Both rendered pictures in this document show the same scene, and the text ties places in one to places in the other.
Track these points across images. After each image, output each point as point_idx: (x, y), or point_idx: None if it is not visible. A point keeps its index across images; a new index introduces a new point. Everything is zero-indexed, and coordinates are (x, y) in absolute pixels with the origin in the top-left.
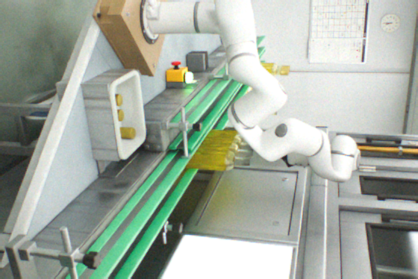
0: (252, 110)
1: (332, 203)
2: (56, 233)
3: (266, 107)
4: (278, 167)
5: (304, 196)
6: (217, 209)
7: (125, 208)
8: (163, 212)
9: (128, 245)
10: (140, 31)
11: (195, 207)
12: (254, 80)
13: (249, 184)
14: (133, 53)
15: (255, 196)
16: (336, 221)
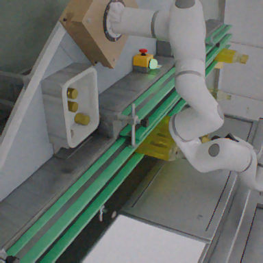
0: (190, 128)
1: (253, 201)
2: (7, 209)
3: (202, 129)
4: None
5: (232, 190)
6: (155, 193)
7: (66, 194)
8: (101, 197)
9: (58, 233)
10: (102, 32)
11: (136, 188)
12: (194, 102)
13: (189, 171)
14: (94, 50)
15: (190, 185)
16: (250, 219)
